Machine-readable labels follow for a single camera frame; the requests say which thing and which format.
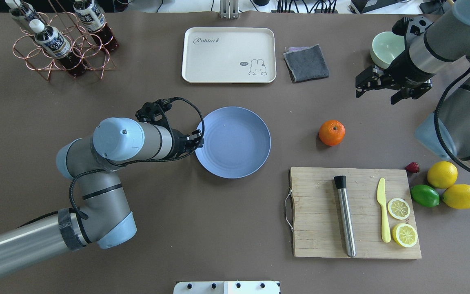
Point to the yellow lemon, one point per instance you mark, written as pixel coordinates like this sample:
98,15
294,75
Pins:
442,175
457,196

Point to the red strawberry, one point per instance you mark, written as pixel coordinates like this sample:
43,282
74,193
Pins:
413,167

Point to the green lime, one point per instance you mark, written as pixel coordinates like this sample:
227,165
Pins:
425,195

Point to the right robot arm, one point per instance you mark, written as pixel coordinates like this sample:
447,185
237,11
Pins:
430,47

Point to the steel muddler black tip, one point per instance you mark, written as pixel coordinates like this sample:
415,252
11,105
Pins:
341,187

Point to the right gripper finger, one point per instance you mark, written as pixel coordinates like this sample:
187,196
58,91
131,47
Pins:
404,94
369,79

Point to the lemon slice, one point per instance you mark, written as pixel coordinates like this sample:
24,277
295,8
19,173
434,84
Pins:
398,209
405,235

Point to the yellow plastic knife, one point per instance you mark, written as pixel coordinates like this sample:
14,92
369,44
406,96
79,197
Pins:
381,200

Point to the copper wire bottle rack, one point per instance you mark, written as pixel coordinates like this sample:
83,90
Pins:
71,42

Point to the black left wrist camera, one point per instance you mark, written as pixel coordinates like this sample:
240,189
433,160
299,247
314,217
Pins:
154,112

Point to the grey folded cloth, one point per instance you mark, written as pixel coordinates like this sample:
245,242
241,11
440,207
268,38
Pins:
306,63

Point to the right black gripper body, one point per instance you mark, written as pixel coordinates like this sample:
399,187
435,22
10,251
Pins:
403,68

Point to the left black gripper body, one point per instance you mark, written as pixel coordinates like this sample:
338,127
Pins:
179,146

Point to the mint green bowl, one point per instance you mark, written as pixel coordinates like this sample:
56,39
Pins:
385,47

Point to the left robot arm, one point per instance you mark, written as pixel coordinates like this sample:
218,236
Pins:
99,211

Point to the tea bottle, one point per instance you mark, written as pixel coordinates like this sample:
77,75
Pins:
92,18
57,47
23,13

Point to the aluminium frame post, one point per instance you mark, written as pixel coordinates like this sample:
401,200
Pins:
229,9

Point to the wooden cutting board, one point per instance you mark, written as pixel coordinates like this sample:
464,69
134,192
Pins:
317,225

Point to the blue plate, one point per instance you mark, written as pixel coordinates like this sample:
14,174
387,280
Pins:
236,144

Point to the cream rabbit tray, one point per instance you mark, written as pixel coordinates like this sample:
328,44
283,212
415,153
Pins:
229,55

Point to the orange fruit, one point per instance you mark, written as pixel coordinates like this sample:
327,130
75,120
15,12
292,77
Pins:
332,132

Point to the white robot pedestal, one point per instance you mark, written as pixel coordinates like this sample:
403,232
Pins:
227,287

